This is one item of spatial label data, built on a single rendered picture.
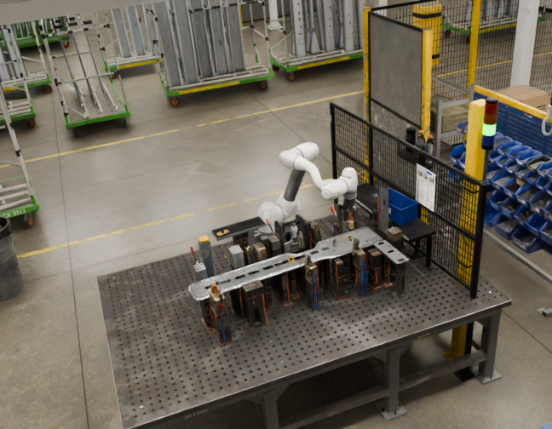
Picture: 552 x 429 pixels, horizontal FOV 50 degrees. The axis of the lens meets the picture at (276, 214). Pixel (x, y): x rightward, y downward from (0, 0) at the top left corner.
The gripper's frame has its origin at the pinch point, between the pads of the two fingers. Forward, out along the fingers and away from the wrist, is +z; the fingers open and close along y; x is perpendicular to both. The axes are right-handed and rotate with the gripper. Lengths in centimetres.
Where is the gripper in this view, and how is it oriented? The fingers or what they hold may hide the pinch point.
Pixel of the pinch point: (350, 223)
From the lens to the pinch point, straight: 410.7
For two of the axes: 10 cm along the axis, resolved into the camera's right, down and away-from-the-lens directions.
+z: 0.9, 8.7, 4.9
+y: 4.1, 4.1, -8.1
